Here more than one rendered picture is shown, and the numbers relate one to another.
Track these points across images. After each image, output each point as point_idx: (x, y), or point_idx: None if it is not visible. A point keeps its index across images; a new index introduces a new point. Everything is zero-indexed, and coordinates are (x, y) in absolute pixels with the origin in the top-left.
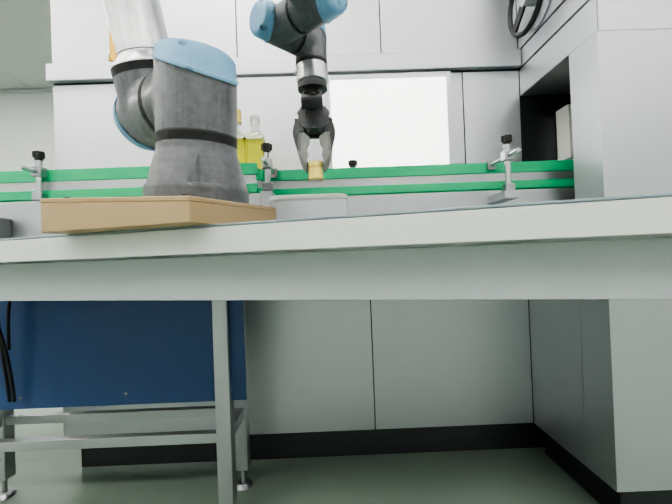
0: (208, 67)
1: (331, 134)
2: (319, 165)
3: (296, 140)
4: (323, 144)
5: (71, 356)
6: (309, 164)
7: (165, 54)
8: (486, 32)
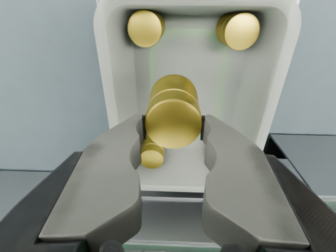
0: None
1: (38, 212)
2: (157, 95)
3: (294, 189)
4: (120, 163)
5: None
6: (196, 103)
7: None
8: None
